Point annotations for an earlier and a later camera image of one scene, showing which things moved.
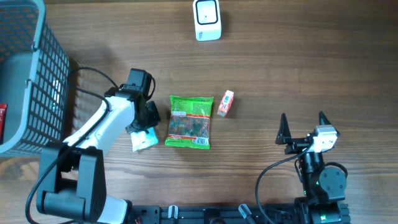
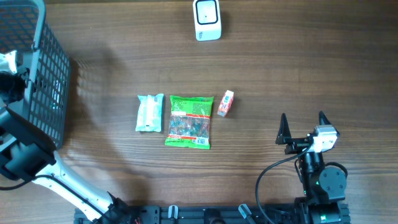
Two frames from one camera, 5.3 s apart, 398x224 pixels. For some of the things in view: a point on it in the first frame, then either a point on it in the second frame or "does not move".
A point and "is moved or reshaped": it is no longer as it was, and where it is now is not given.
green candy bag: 189,121 does not move
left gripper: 155,120 -> 6,96
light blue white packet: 141,140 is moved or reshaped
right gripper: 285,135 does not move
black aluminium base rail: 215,214 does not move
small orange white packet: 225,103 does not move
